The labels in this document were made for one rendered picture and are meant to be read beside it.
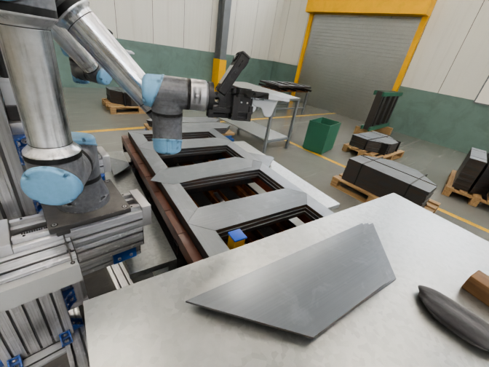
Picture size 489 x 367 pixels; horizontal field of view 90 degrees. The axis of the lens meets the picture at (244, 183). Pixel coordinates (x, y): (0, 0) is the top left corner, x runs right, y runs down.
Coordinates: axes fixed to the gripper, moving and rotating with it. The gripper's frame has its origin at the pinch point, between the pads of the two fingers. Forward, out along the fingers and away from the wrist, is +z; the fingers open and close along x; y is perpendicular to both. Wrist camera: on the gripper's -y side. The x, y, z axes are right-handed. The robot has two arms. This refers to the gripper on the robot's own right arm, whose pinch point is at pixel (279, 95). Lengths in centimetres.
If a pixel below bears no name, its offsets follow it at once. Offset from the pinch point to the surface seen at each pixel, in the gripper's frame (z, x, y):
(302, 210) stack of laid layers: 41, -37, 57
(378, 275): 25, 28, 42
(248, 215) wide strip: 7, -30, 55
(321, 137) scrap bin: 250, -331, 68
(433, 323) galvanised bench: 31, 40, 47
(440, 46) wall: 672, -501, -165
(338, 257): 17.3, 20.0, 41.4
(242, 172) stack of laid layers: 17, -76, 50
